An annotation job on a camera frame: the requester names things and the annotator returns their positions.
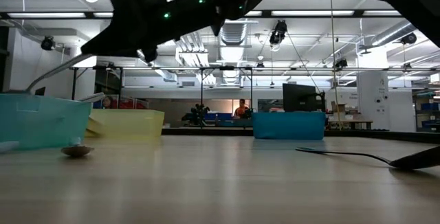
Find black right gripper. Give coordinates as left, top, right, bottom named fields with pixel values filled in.
left=80, top=0, right=226, bottom=63

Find yellow plastic bin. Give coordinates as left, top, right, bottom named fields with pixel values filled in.
left=85, top=109, right=166, bottom=139

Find blue background crate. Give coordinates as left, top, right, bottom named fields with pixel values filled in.
left=204, top=112, right=234, bottom=122

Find green translucent plastic bin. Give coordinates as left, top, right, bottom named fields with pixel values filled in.
left=0, top=93, right=92, bottom=150

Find black computer monitor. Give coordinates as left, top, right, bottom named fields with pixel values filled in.
left=282, top=82, right=327, bottom=113

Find blue plastic bin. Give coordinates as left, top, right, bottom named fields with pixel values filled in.
left=252, top=111, right=327, bottom=141

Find black overhead light beam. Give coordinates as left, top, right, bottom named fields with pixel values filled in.
left=0, top=10, right=440, bottom=21

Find cardboard box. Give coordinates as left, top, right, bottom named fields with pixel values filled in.
left=330, top=100, right=347, bottom=114

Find brown background table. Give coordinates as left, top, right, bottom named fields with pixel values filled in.
left=326, top=119, right=374, bottom=131

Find white pillar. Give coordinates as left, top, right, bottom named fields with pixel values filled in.
left=356, top=71, right=390, bottom=131

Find black background rig frame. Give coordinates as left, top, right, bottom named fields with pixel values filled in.
left=69, top=65, right=254, bottom=128

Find silver ventilation duct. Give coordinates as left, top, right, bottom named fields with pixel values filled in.
left=218, top=19, right=250, bottom=85

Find light blue handle spoon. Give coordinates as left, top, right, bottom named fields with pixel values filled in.
left=60, top=136, right=95, bottom=158

